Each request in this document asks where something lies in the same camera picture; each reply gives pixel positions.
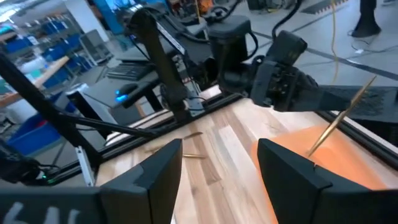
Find blue panel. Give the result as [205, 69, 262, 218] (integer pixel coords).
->
[93, 0, 125, 35]

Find black keyboard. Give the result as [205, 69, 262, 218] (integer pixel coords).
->
[105, 61, 156, 82]

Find black device green light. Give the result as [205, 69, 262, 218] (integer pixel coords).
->
[0, 139, 43, 187]

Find shelf with blue bins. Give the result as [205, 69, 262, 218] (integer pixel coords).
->
[0, 12, 109, 94]

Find person's leg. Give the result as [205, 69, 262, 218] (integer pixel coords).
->
[351, 0, 382, 39]

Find grey side table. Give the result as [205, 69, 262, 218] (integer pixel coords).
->
[67, 70, 164, 125]

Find wooden workbench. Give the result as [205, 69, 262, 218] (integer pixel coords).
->
[0, 55, 71, 108]

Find wooden chopsticks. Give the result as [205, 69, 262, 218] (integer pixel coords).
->
[182, 131, 204, 140]

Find yellow floor cable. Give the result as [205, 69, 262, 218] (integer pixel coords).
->
[329, 0, 340, 82]

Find orange translucent plastic tray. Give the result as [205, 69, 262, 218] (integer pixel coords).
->
[250, 123, 389, 224]

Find black computer mouse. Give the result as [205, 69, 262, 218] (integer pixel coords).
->
[114, 82, 140, 103]

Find blue plastic bin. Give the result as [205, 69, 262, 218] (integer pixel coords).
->
[5, 112, 63, 156]

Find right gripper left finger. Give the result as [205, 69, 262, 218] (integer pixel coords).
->
[0, 139, 183, 224]

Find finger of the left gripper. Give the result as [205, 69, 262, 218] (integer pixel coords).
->
[317, 84, 352, 112]

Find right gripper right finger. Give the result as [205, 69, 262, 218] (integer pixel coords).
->
[257, 138, 398, 224]

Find black perforated box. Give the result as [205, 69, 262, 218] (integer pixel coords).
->
[323, 84, 398, 147]

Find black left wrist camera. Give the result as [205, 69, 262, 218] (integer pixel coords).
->
[266, 30, 308, 68]

